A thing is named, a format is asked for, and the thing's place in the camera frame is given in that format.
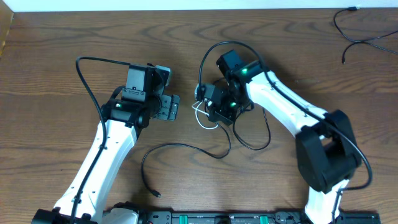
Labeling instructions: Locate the white USB cable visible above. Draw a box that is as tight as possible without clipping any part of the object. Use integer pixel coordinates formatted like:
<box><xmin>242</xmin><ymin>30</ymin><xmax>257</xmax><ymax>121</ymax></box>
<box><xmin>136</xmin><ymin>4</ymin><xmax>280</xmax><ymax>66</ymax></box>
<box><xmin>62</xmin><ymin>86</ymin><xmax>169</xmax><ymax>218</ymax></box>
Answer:
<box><xmin>191</xmin><ymin>101</ymin><xmax>219</xmax><ymax>131</ymax></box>

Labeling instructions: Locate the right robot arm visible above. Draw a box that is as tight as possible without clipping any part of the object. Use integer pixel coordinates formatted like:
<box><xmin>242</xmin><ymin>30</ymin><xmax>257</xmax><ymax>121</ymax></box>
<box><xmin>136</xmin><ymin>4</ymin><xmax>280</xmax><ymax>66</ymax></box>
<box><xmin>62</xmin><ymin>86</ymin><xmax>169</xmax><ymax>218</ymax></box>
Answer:
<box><xmin>203</xmin><ymin>50</ymin><xmax>361</xmax><ymax>223</ymax></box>

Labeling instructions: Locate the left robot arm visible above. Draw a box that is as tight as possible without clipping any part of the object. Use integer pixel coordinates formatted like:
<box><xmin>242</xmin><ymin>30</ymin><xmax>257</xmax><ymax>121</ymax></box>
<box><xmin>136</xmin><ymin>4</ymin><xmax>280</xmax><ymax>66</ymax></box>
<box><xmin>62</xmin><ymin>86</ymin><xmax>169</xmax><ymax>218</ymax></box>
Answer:
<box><xmin>32</xmin><ymin>64</ymin><xmax>180</xmax><ymax>224</ymax></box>

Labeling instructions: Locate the brown cardboard panel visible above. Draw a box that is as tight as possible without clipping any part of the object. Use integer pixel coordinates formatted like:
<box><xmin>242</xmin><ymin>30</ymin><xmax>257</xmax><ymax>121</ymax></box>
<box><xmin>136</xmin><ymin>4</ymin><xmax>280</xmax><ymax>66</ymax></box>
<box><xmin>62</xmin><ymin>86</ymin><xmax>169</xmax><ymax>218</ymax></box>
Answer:
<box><xmin>0</xmin><ymin>0</ymin><xmax>14</xmax><ymax>55</ymax></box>

